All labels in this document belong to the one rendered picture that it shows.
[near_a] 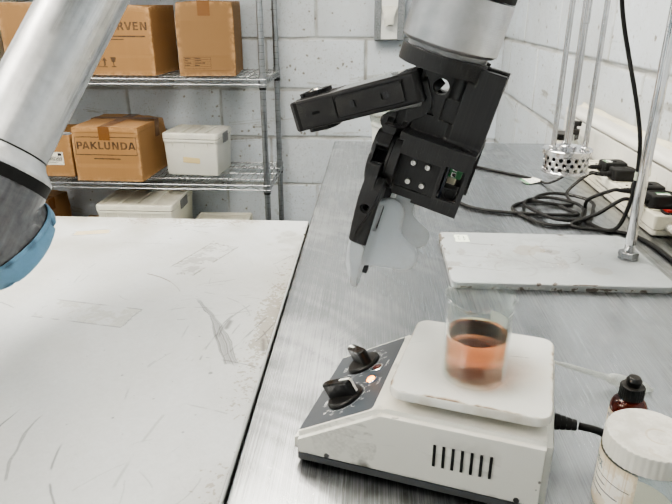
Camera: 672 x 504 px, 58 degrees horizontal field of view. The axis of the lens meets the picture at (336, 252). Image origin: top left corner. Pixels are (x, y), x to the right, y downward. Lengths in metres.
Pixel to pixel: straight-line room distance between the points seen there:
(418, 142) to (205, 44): 2.17
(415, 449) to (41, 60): 0.54
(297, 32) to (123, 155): 0.94
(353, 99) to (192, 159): 2.28
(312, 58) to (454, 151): 2.44
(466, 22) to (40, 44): 0.46
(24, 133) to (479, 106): 0.46
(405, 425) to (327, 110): 0.26
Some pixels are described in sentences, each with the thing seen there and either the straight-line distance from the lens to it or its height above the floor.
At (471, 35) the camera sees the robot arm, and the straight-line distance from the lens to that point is 0.47.
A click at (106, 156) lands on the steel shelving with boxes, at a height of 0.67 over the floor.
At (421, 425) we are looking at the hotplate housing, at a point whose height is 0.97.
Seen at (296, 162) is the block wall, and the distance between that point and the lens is 2.99.
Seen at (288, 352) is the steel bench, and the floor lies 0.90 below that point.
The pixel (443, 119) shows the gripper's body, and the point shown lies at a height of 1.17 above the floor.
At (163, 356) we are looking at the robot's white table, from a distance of 0.70.
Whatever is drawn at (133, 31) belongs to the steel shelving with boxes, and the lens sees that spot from 2.70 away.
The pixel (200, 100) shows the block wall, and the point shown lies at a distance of 3.02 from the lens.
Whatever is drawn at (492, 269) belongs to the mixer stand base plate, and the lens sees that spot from 0.89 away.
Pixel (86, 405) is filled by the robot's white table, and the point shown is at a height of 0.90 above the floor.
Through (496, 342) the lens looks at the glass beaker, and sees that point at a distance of 0.46.
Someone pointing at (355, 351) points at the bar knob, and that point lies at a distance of 0.56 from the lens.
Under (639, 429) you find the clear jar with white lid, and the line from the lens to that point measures 0.50.
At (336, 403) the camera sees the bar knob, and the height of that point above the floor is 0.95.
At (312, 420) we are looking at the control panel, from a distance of 0.53.
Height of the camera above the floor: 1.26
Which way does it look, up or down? 22 degrees down
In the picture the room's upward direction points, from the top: straight up
